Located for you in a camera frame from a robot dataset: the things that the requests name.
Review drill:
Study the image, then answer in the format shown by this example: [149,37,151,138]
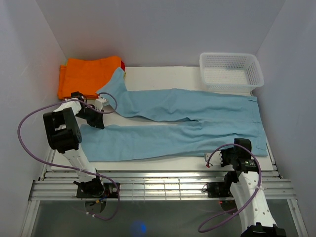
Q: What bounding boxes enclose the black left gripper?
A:
[75,107,104,129]

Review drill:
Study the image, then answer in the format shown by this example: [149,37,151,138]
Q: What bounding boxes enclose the light blue trousers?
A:
[80,69,267,161]

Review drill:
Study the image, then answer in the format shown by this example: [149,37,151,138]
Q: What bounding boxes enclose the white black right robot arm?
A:
[221,138,286,237]

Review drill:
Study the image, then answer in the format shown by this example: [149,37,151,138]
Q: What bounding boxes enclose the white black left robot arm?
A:
[43,91,105,198]

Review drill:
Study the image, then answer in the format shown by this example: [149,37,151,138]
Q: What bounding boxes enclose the folded orange trousers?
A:
[58,56,122,100]

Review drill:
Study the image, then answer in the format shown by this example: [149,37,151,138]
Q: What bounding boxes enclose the folded red trousers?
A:
[120,61,125,71]

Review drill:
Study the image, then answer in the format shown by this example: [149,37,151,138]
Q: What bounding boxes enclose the white perforated plastic basket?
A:
[199,52,264,93]

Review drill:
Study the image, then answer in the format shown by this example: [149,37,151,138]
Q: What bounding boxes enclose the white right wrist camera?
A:
[204,151,222,168]

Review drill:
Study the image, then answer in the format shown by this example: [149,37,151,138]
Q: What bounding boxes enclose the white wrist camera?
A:
[204,151,222,168]
[94,98,109,111]

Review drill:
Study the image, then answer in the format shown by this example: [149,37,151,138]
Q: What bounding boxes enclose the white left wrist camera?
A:
[94,98,109,111]

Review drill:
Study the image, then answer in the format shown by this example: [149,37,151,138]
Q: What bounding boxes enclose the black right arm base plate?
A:
[206,182,233,198]

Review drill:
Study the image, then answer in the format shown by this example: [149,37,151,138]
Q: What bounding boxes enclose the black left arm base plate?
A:
[76,182,120,199]

